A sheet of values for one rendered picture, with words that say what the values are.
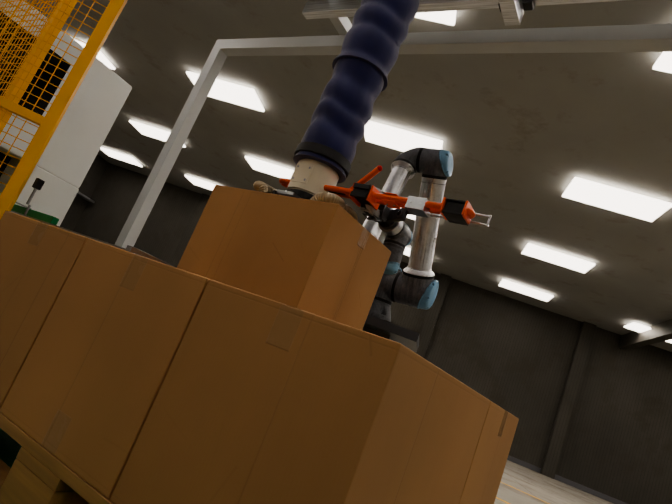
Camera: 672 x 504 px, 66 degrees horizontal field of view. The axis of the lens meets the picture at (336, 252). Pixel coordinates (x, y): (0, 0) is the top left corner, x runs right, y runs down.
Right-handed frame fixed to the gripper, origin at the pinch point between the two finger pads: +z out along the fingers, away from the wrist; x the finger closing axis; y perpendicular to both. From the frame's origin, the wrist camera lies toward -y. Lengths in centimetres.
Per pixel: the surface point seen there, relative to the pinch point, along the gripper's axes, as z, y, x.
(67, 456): 80, -11, -93
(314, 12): -115, 193, 201
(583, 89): -328, 21, 290
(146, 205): -161, 344, 19
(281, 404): 80, -49, -68
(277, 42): -156, 267, 208
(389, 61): 0, 16, 58
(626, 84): -319, -18, 290
